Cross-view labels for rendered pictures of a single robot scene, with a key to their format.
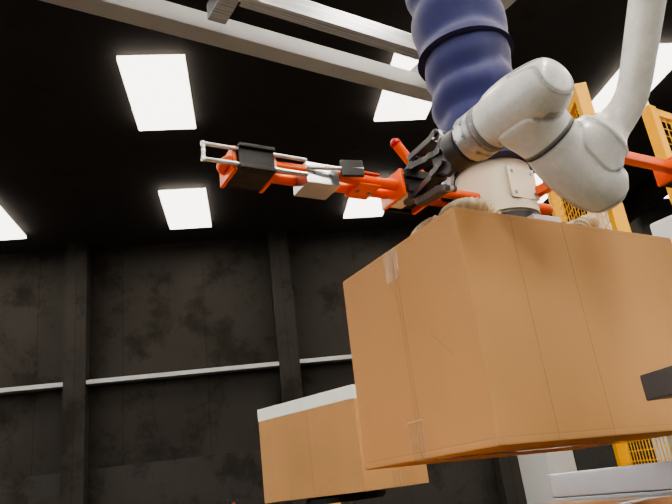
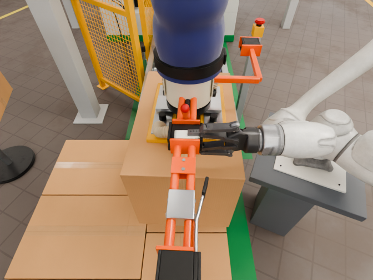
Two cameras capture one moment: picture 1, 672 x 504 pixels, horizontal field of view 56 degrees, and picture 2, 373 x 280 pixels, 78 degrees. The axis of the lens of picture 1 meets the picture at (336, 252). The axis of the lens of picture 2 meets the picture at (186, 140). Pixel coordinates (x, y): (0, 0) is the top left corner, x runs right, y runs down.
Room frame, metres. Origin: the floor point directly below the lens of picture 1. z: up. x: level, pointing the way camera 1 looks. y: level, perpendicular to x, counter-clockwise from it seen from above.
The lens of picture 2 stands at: (0.96, 0.20, 1.70)
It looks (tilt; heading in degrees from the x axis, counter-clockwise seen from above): 49 degrees down; 303
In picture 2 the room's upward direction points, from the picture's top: straight up
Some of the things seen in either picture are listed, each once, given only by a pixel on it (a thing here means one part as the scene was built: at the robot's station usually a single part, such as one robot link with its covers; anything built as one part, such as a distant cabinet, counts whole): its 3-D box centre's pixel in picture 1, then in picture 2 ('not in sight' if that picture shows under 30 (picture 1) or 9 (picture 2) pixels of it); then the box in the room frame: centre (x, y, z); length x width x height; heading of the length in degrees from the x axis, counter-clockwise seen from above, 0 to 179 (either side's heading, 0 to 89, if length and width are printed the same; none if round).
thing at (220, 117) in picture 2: not in sight; (212, 108); (1.25, -0.43, 1.09); 0.34 x 0.10 x 0.05; 121
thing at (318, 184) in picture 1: (315, 181); (181, 207); (1.10, 0.02, 1.19); 0.07 x 0.07 x 0.04; 31
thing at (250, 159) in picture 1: (286, 160); (201, 244); (1.02, 0.07, 1.20); 0.31 x 0.03 x 0.05; 121
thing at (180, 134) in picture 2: not in sight; (187, 134); (1.20, -0.15, 1.22); 0.07 x 0.03 x 0.01; 33
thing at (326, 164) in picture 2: not in sight; (312, 148); (0.83, -0.75, 0.79); 0.22 x 0.18 x 0.06; 110
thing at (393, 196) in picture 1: (407, 192); (185, 136); (1.21, -0.16, 1.20); 0.10 x 0.08 x 0.06; 31
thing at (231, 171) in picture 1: (247, 170); (173, 273); (1.03, 0.14, 1.20); 0.08 x 0.07 x 0.05; 121
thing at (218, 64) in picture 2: not in sight; (189, 55); (1.33, -0.38, 1.31); 0.23 x 0.23 x 0.04
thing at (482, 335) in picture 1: (523, 349); (186, 145); (1.34, -0.36, 0.87); 0.60 x 0.40 x 0.40; 121
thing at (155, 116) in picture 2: not in sight; (164, 106); (1.42, -0.33, 1.09); 0.34 x 0.10 x 0.05; 121
